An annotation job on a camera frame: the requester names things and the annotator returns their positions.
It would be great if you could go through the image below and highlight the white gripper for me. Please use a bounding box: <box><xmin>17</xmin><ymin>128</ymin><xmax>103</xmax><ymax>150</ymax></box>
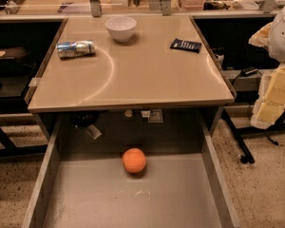
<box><xmin>248</xmin><ymin>22</ymin><xmax>285</xmax><ymax>129</ymax></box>

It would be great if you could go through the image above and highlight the orange fruit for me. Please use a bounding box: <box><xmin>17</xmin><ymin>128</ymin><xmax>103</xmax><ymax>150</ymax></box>
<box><xmin>122</xmin><ymin>148</ymin><xmax>146</xmax><ymax>174</ymax></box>

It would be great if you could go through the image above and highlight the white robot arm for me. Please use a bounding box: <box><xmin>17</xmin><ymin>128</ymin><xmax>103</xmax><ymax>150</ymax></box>
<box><xmin>249</xmin><ymin>6</ymin><xmax>285</xmax><ymax>129</ymax></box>

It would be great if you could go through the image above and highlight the beige counter cabinet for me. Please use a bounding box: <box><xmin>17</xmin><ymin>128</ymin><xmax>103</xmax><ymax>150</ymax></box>
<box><xmin>24</xmin><ymin>14</ymin><xmax>238</xmax><ymax>154</ymax></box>

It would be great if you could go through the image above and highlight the open grey drawer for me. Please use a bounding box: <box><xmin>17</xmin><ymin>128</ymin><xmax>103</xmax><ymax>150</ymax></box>
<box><xmin>21</xmin><ymin>111</ymin><xmax>240</xmax><ymax>228</ymax></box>

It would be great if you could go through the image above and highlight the black power adapter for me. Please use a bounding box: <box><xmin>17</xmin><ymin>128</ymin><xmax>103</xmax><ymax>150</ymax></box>
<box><xmin>240</xmin><ymin>66</ymin><xmax>258</xmax><ymax>77</ymax></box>

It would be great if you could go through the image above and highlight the white ceramic bowl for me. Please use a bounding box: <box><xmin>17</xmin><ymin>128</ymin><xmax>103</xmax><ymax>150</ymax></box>
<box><xmin>105</xmin><ymin>16</ymin><xmax>137</xmax><ymax>42</ymax></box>

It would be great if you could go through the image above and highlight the crushed blue silver can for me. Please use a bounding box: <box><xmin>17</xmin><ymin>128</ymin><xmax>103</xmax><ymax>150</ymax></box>
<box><xmin>56</xmin><ymin>40</ymin><xmax>96</xmax><ymax>59</ymax></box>

